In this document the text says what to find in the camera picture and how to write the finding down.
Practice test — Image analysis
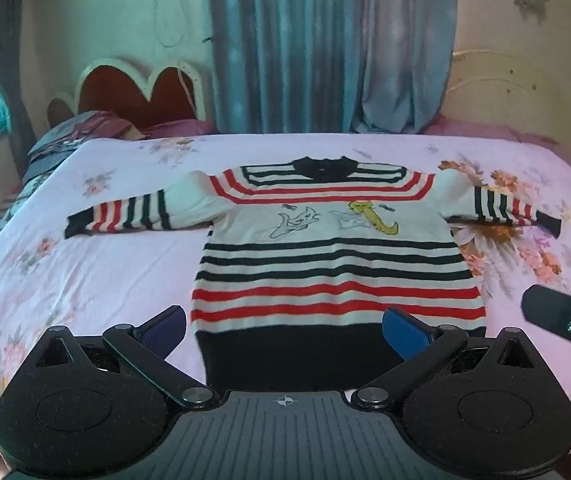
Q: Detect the blue patterned curtain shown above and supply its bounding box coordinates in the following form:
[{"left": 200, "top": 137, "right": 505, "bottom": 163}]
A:
[{"left": 208, "top": 0, "right": 459, "bottom": 135}]

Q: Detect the white wall cable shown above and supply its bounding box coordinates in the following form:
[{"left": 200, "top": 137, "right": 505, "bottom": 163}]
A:
[{"left": 152, "top": 0, "right": 197, "bottom": 111}]

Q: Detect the red scalloped headboard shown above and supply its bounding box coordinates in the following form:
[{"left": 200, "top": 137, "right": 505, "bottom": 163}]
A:
[{"left": 46, "top": 57, "right": 211, "bottom": 133}]

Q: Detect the folded grey bedding stack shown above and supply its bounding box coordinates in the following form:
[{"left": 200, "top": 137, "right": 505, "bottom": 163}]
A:
[{"left": 20, "top": 110, "right": 136, "bottom": 186}]

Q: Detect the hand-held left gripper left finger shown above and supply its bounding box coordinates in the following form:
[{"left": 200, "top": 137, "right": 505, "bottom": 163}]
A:
[{"left": 32, "top": 305, "right": 221, "bottom": 409}]

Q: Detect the magenta pillow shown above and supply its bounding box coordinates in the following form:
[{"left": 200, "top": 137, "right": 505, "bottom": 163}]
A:
[{"left": 140, "top": 119, "right": 216, "bottom": 138}]

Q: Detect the floral pink bedsheet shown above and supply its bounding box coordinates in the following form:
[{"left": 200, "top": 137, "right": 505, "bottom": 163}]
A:
[{"left": 0, "top": 132, "right": 571, "bottom": 441}]

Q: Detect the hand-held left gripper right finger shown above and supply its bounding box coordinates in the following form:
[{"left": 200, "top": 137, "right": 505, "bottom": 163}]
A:
[{"left": 353, "top": 306, "right": 541, "bottom": 409}]

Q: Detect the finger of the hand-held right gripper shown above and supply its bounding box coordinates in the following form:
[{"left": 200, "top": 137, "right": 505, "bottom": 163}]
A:
[{"left": 521, "top": 284, "right": 571, "bottom": 341}]

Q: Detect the plain pink bed sheet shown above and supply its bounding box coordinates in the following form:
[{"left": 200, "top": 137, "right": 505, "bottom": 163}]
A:
[{"left": 423, "top": 112, "right": 571, "bottom": 161}]

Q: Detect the grey curtain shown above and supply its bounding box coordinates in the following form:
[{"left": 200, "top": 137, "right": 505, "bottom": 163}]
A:
[{"left": 0, "top": 0, "right": 38, "bottom": 176}]

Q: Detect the striped knit sweater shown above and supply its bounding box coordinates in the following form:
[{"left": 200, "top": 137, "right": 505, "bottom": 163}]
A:
[{"left": 64, "top": 156, "right": 562, "bottom": 396}]

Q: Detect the cream round headboard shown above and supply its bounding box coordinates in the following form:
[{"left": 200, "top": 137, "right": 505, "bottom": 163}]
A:
[{"left": 443, "top": 49, "right": 571, "bottom": 136}]

